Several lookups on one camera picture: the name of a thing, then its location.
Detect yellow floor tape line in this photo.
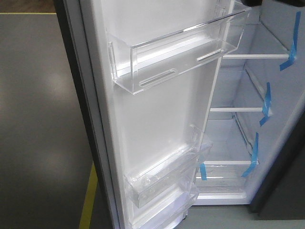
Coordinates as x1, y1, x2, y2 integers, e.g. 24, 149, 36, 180
79, 163, 98, 229

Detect clear lower door bin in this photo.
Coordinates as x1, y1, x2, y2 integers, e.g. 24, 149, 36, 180
126, 182, 199, 229

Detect clear crisper drawer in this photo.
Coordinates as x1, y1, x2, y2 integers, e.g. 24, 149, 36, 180
195, 160, 251, 198

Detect blue tape strip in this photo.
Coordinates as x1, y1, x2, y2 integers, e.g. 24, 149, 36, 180
241, 132, 259, 177
279, 11, 302, 71
259, 82, 272, 126
199, 163, 207, 180

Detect white fridge interior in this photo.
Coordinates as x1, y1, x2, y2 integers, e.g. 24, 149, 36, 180
196, 0, 305, 206

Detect white fridge door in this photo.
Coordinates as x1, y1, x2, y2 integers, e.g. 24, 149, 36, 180
53, 0, 252, 229

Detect blue tape strip lower right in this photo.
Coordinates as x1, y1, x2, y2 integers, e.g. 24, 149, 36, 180
241, 132, 259, 177

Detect clear middle door bin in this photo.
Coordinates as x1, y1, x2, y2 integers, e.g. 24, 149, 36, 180
125, 127, 213, 208

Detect clear door bin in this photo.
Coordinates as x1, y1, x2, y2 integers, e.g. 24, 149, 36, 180
106, 0, 251, 94
125, 127, 213, 208
126, 182, 199, 229

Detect blue tape strip upper right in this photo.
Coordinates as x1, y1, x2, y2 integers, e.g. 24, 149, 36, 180
279, 11, 302, 71

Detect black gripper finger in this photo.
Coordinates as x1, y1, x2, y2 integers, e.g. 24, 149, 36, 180
241, 0, 263, 7

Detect blue tape strip lower left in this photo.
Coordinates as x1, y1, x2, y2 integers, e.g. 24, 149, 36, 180
199, 163, 207, 180

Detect blue tape strip middle right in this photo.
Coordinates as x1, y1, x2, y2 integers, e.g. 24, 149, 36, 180
259, 82, 272, 126

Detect clear upper door bin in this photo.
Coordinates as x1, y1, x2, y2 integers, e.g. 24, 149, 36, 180
106, 0, 251, 94

